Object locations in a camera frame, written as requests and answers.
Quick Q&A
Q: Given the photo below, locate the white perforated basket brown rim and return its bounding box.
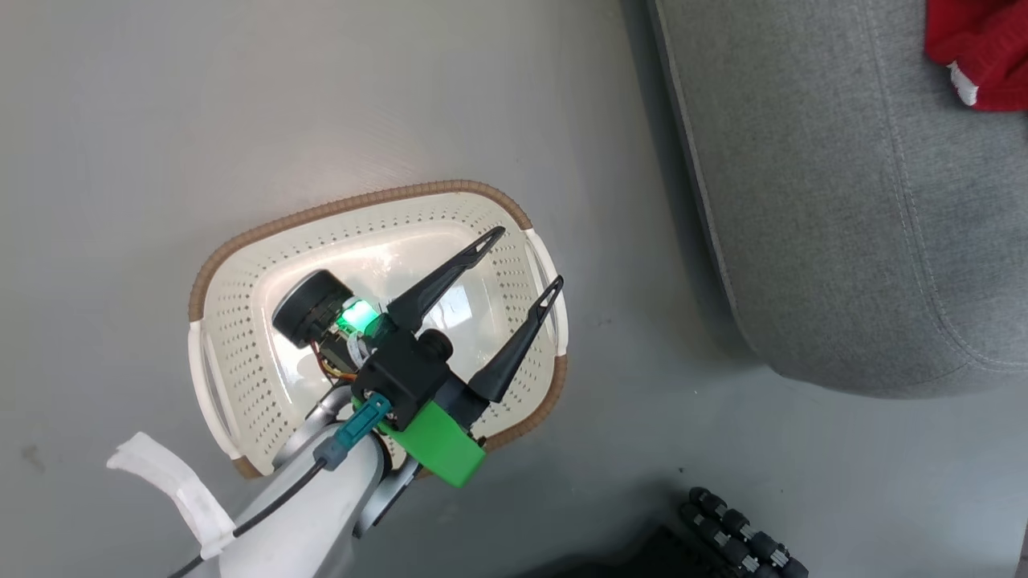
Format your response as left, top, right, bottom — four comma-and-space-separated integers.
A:
187, 179, 570, 481

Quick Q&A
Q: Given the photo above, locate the red white-striped garment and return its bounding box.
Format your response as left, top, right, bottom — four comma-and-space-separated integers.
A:
924, 0, 1028, 112

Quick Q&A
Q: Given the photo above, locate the thin black cable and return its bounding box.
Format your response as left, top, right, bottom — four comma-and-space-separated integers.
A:
167, 454, 332, 578

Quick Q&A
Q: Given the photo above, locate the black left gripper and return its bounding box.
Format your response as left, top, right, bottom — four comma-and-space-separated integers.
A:
271, 226, 565, 405

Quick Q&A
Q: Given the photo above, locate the teal cable connector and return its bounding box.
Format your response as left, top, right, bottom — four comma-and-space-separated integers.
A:
333, 393, 393, 460

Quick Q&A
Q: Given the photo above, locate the green camera mount bracket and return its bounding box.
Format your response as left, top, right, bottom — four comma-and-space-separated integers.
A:
376, 400, 487, 489

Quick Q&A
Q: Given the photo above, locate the white tape strap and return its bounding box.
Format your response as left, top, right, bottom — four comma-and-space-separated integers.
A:
106, 432, 236, 560

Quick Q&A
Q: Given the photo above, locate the grey fabric sofa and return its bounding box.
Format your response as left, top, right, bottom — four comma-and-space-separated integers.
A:
647, 0, 1028, 400

